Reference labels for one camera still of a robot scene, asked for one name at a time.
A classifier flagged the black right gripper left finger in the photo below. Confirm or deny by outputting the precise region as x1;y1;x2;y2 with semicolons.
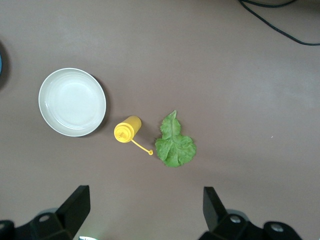
0;184;91;240

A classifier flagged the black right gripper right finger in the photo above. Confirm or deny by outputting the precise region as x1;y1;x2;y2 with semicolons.
198;186;304;240

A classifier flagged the green lettuce leaf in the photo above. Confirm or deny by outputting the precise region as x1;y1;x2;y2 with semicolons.
154;109;198;168

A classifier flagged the yellow squeeze bottle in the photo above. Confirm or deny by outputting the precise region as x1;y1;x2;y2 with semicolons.
113;115;154;157

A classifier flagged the beige round plate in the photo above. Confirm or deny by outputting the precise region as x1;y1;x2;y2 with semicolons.
38;67;107;138

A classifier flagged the blue round plate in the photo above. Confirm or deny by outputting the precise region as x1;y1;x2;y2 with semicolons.
0;42;4;81

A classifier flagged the black cable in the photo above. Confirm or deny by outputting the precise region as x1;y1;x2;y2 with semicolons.
237;0;320;47

